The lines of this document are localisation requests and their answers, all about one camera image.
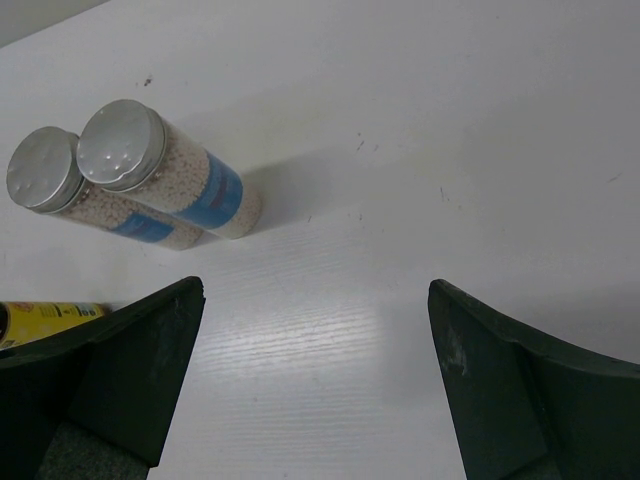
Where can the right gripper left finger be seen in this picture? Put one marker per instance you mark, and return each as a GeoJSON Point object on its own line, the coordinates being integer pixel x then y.
{"type": "Point", "coordinates": [97, 401]}

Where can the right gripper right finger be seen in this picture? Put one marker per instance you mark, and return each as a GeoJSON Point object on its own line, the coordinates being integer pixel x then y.
{"type": "Point", "coordinates": [527, 405]}

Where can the small yellow bottle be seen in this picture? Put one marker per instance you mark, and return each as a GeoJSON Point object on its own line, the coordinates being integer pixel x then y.
{"type": "Point", "coordinates": [26, 322]}

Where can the left silver lid salt jar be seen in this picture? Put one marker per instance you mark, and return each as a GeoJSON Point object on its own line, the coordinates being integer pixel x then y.
{"type": "Point", "coordinates": [43, 176]}

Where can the silver lid salt jar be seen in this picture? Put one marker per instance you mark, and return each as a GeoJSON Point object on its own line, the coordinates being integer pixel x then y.
{"type": "Point", "coordinates": [129, 149]}
{"type": "Point", "coordinates": [43, 176]}

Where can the right silver lid salt jar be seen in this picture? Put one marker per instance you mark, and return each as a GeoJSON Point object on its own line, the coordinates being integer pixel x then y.
{"type": "Point", "coordinates": [129, 149]}

